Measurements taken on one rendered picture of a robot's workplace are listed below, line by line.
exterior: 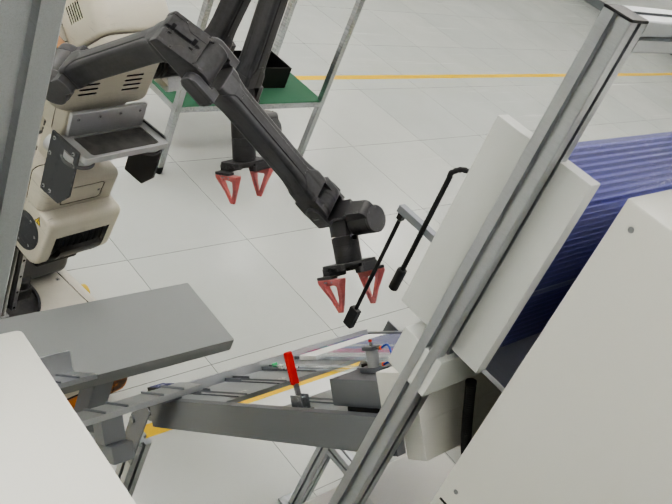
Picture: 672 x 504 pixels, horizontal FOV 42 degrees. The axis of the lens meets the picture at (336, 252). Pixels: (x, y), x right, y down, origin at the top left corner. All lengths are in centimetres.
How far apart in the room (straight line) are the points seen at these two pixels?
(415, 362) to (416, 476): 96
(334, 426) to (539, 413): 41
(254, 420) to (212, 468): 120
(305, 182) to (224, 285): 183
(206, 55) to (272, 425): 67
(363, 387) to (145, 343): 90
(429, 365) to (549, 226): 28
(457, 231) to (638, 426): 34
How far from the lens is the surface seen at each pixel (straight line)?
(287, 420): 158
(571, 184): 111
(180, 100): 390
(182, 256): 361
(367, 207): 176
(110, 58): 173
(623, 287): 111
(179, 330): 232
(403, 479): 218
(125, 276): 342
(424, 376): 127
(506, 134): 116
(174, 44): 160
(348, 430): 147
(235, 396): 184
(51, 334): 222
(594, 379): 116
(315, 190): 176
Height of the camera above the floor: 209
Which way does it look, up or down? 31 degrees down
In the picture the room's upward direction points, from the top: 24 degrees clockwise
